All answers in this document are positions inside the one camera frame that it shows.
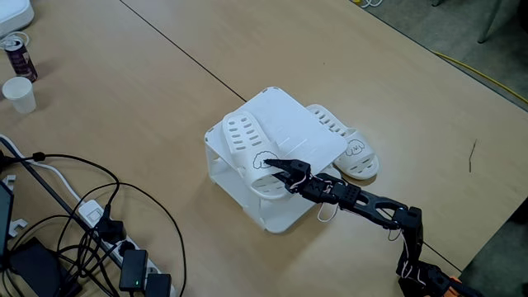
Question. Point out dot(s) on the white paper cup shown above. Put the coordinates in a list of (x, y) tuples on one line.
[(20, 97)]

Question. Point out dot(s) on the white shoe rack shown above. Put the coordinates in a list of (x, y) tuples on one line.
[(297, 128)]

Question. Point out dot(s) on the dark purple drink can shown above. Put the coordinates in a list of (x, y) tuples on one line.
[(20, 62)]

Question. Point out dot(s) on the small black plug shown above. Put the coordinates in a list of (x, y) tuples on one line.
[(125, 246)]

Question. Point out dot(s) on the black wall plug charger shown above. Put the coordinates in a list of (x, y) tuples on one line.
[(109, 230)]

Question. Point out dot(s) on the white power strip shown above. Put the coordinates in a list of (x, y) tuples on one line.
[(91, 213)]

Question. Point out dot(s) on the white dog print slipper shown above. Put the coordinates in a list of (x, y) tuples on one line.
[(359, 158), (247, 140)]

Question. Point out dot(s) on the black power adapter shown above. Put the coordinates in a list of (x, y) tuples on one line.
[(158, 285)]

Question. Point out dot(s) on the dark laptop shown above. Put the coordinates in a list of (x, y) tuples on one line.
[(4, 218)]

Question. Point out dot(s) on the white flat device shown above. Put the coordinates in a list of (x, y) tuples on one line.
[(12, 14)]

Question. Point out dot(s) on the white printed bracket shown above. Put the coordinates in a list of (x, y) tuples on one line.
[(9, 179), (16, 227)]

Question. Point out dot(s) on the black flat box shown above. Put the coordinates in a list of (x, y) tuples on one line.
[(37, 268)]

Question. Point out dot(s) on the grey chair leg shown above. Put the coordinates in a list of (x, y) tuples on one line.
[(437, 2), (488, 24)]

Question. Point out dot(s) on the black adapter with green light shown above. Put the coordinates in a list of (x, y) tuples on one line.
[(133, 268)]

